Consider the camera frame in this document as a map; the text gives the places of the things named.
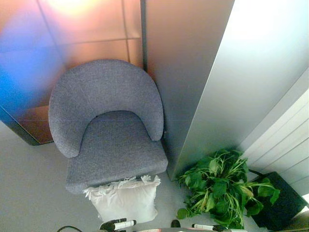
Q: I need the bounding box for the white fringed pillow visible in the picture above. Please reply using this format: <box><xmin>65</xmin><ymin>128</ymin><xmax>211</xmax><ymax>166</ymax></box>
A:
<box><xmin>83</xmin><ymin>174</ymin><xmax>162</xmax><ymax>223</ymax></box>

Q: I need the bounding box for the grey fabric tub armchair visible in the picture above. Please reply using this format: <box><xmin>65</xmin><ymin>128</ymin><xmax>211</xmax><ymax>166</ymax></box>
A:
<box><xmin>48</xmin><ymin>59</ymin><xmax>169</xmax><ymax>195</ymax></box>

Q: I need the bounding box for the green leafy potted plant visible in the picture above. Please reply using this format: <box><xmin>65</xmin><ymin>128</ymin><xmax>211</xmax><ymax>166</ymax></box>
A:
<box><xmin>177</xmin><ymin>148</ymin><xmax>281</xmax><ymax>230</ymax></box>

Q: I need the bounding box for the white slatted radiator panel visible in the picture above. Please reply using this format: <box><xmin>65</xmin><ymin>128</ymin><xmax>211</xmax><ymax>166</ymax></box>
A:
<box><xmin>238</xmin><ymin>88</ymin><xmax>309</xmax><ymax>202</ymax></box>

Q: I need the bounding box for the black square planter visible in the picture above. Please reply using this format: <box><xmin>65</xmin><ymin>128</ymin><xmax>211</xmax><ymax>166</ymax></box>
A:
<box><xmin>248</xmin><ymin>171</ymin><xmax>309</xmax><ymax>232</ymax></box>

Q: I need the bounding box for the dark metal partition frame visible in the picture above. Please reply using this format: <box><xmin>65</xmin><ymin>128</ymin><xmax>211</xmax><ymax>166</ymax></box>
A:
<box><xmin>0</xmin><ymin>105</ymin><xmax>55</xmax><ymax>146</ymax></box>

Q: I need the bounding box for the black floor cable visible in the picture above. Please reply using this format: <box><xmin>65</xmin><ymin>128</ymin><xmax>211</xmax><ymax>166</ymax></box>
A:
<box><xmin>57</xmin><ymin>225</ymin><xmax>82</xmax><ymax>232</ymax></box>

